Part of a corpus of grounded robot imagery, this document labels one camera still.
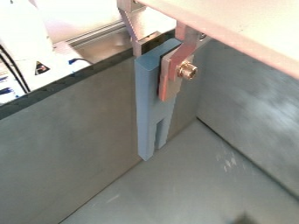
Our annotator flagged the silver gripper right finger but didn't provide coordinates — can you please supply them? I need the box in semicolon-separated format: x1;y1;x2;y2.
159;22;207;102

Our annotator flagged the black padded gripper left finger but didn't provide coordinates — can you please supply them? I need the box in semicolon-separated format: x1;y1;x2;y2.
117;0;173;57

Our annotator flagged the blue double-square peg object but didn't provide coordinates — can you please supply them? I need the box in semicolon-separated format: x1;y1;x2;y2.
135;38;181;161

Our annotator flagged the black cable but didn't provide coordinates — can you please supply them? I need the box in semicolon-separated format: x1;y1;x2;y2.
0;45;34;95

